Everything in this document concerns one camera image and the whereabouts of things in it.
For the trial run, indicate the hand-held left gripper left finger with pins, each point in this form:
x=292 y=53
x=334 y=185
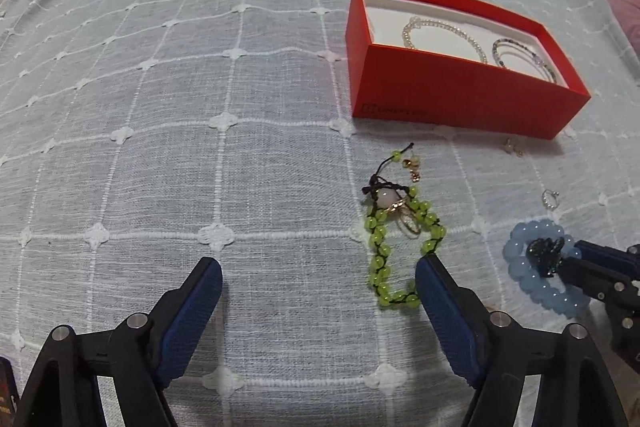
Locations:
x=192 y=322

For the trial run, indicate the red jewelry box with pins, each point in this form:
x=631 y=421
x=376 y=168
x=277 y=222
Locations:
x=450 y=92

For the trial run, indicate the pink cloth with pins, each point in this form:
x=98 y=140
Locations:
x=627 y=17

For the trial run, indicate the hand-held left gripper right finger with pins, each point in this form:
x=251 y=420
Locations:
x=445 y=307

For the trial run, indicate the dark hair clip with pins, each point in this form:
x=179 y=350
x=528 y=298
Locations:
x=545 y=252

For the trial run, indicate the gold dangle earring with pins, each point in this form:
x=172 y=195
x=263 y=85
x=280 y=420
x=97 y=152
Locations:
x=512 y=147
x=414 y=167

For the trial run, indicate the grey grid bedspread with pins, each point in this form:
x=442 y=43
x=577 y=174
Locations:
x=200 y=107

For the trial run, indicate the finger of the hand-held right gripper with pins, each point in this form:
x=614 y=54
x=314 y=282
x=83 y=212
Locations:
x=605 y=257
x=600 y=282

